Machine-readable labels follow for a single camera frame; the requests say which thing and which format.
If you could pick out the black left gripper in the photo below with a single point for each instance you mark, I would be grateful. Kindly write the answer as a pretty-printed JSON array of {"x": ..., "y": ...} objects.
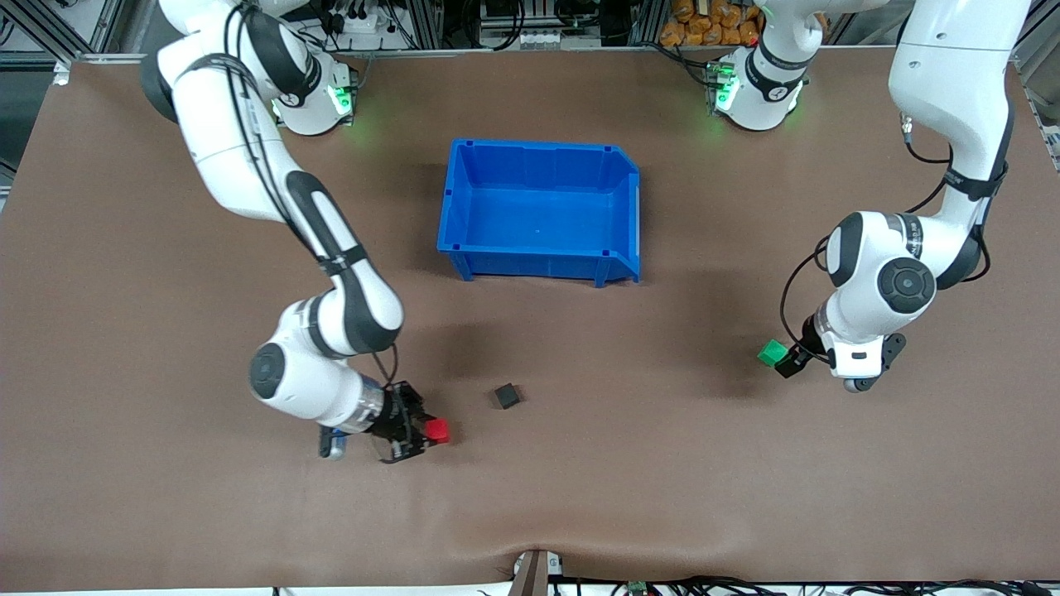
[{"x": 804, "y": 351}]

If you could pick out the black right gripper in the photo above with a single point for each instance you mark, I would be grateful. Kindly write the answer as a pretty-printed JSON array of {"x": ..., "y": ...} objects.
[{"x": 397, "y": 420}]

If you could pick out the green cube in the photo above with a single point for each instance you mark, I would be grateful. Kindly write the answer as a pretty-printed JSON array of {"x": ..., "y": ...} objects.
[{"x": 772, "y": 353}]

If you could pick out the red cube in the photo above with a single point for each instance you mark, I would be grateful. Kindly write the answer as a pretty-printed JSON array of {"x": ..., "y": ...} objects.
[{"x": 437, "y": 430}]

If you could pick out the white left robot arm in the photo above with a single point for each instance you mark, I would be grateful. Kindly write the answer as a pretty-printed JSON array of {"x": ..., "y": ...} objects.
[{"x": 952, "y": 83}]

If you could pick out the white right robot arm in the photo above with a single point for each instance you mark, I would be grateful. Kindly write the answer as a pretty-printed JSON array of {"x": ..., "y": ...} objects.
[{"x": 224, "y": 124}]

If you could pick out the black cube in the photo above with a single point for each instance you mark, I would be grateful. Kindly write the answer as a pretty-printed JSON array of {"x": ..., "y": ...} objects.
[{"x": 508, "y": 396}]

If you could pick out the metal table clamp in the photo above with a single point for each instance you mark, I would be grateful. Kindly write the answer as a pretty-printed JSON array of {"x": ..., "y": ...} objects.
[{"x": 534, "y": 573}]

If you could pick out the blue plastic bin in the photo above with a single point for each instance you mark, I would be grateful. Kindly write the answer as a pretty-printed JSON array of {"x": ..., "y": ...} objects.
[{"x": 538, "y": 215}]

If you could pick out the orange snack bags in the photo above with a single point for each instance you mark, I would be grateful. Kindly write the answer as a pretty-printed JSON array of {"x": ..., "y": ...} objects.
[{"x": 712, "y": 25}]

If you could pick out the grey metal device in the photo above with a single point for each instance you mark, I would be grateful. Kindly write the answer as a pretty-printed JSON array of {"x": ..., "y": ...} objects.
[{"x": 522, "y": 37}]

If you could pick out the white power strip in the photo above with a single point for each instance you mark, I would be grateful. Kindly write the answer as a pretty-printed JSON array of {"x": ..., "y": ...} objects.
[{"x": 364, "y": 23}]

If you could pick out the aluminium table edge rail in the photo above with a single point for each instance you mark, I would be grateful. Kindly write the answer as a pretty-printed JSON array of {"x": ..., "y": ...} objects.
[{"x": 497, "y": 52}]

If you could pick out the aluminium frame profile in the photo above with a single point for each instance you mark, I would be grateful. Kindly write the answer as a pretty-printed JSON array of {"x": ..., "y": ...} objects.
[{"x": 1042, "y": 50}]

